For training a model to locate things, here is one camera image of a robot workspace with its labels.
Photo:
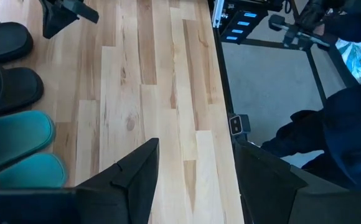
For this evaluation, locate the black aluminium table frame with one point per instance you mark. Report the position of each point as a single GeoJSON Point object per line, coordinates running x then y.
{"type": "Point", "coordinates": [225, 77]}

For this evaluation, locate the small table-level camera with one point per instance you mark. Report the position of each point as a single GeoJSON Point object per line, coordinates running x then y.
{"type": "Point", "coordinates": [239, 124]}

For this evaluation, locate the person's hand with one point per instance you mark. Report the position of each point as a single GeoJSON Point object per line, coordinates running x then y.
{"type": "Point", "coordinates": [319, 29]}

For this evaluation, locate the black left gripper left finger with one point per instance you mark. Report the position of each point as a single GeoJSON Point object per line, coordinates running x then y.
{"type": "Point", "coordinates": [134, 189]}

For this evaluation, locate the green rubber slide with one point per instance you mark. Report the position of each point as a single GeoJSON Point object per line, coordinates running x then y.
{"type": "Point", "coordinates": [34, 171]}
{"type": "Point", "coordinates": [21, 133]}

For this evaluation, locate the black box with blue lights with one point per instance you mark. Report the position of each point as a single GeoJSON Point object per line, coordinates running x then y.
{"type": "Point", "coordinates": [239, 26]}

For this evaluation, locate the person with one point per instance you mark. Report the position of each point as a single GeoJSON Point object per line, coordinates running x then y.
{"type": "Point", "coordinates": [348, 140]}

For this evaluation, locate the silver aluminium extrusion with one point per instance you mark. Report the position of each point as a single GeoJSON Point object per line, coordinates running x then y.
{"type": "Point", "coordinates": [218, 12]}

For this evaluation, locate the colourful patterned fabric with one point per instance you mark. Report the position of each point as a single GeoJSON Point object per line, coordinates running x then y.
{"type": "Point", "coordinates": [358, 56]}

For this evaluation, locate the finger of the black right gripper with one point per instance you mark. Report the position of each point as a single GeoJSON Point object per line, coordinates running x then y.
{"type": "Point", "coordinates": [54, 21]}
{"type": "Point", "coordinates": [81, 11]}

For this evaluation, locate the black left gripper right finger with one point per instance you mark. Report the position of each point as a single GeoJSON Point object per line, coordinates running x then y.
{"type": "Point", "coordinates": [267, 193]}

